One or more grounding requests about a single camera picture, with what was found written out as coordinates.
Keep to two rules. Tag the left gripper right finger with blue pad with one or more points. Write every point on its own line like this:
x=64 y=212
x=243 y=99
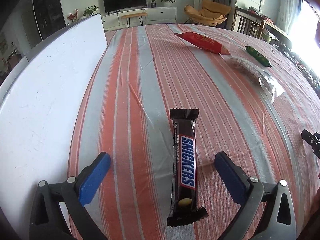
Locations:
x=278 y=218

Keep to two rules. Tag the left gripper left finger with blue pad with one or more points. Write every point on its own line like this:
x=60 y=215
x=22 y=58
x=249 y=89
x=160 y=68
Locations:
x=47 y=220

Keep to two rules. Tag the snickers chocolate bar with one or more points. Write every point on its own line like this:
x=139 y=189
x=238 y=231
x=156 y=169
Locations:
x=183 y=208

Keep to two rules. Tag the clear bag brown cakes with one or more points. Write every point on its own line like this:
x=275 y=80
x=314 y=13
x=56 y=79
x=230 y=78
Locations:
x=270 y=85

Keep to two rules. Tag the striped red grey tablecloth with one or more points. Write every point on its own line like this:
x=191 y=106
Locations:
x=163 y=102

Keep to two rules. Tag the green snack roll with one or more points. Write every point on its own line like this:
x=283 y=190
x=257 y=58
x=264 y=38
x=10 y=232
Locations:
x=259 y=57

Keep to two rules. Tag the white storage box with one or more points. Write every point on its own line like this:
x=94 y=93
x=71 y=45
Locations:
x=39 y=105

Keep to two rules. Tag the cluttered side table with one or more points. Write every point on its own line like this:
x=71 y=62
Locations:
x=300 y=47

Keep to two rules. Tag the wooden dining chair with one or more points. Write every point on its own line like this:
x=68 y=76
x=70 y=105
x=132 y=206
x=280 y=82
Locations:
x=248 y=23

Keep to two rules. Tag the red snack packet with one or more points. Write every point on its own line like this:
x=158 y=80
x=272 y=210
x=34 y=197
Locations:
x=204 y=42

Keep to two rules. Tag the orange lounge chair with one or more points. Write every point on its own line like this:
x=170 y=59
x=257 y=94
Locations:
x=211 y=14

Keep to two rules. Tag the red flowers vase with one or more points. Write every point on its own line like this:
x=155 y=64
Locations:
x=72 y=17

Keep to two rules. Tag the green plant white vase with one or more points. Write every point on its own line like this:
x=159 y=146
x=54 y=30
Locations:
x=89 y=11

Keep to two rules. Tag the wooden stool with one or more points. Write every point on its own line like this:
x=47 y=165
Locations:
x=133 y=20

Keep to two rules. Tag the white tv cabinet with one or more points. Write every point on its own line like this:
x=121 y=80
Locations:
x=157 y=15

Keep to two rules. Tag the small potted plant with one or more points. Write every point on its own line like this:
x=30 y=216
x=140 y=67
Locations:
x=153 y=3

